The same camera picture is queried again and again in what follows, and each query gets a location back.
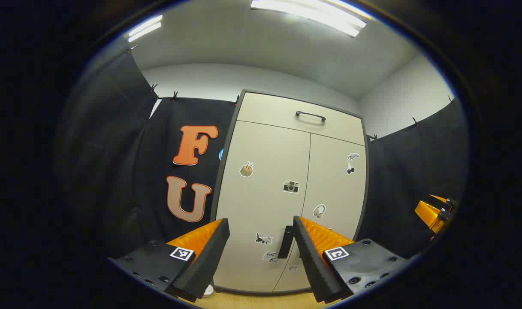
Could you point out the white shoe cabinet door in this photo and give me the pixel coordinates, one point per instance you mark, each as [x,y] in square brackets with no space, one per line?
[260,206]
[333,189]

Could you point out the black backdrop cloth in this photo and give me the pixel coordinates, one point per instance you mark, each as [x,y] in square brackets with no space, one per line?
[406,171]
[115,150]

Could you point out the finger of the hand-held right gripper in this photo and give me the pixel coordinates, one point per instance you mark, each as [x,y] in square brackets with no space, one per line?
[441,198]
[427,214]

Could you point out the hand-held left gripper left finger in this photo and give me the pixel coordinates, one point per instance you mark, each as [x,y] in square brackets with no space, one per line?
[209,257]

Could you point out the white round dish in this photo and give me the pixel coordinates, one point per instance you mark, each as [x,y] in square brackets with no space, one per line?
[208,291]

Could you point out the white double-door shoe cabinet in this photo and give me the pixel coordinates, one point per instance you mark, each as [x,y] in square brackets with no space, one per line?
[228,141]

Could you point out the white cabinet drawer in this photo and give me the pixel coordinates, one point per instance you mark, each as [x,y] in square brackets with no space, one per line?
[265,109]

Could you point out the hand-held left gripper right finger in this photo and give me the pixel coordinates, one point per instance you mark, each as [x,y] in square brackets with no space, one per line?
[312,266]

